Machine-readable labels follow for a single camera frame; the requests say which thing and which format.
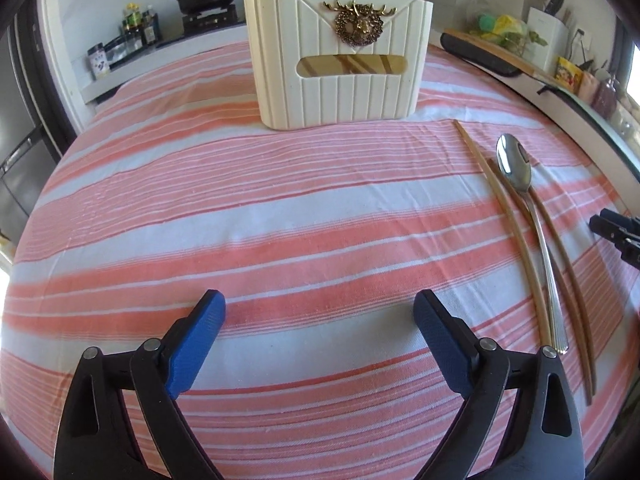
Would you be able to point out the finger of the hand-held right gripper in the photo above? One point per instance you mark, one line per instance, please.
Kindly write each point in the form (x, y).
(620, 235)

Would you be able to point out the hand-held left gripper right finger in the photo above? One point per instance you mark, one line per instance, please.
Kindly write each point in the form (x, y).
(445, 345)

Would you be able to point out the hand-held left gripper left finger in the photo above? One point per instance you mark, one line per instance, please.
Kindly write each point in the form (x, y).
(195, 345)

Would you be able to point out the wooden chopstick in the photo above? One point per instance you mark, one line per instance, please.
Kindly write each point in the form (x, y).
(575, 310)
(522, 260)

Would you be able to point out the steel spoon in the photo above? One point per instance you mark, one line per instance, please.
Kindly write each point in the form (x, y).
(514, 165)

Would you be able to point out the cream ribbed utensil holder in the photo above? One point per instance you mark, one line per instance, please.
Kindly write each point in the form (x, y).
(340, 45)

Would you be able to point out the purple glass jar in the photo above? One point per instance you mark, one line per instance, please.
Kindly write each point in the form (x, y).
(606, 96)

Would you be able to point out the pink white striped tablecloth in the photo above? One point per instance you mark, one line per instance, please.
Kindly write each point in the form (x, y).
(300, 235)

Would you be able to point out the pink cup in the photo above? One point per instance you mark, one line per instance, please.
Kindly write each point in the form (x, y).
(588, 86)

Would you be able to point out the yellow printed cup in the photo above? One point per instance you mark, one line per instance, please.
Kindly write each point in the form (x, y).
(567, 72)

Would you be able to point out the white knife block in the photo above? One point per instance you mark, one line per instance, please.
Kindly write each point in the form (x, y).
(547, 35)

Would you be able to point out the wooden cutting board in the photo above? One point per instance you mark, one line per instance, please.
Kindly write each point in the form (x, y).
(500, 52)

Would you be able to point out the black padded tray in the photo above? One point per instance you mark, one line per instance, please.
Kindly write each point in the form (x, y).
(480, 57)

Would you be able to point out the yellow green plastic bags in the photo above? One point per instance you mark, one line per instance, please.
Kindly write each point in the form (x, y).
(500, 27)

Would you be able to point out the kitchen knives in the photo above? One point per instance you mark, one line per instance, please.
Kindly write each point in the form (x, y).
(551, 0)

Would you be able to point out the spice jar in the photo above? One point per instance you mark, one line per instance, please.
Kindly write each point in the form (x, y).
(98, 63)

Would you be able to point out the dark sauce bottle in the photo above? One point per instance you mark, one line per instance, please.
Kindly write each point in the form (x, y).
(149, 26)
(132, 22)

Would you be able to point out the black gas stove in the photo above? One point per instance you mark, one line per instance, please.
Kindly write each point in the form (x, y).
(210, 19)

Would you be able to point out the white wall outlet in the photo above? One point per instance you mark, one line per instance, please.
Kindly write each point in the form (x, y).
(580, 37)

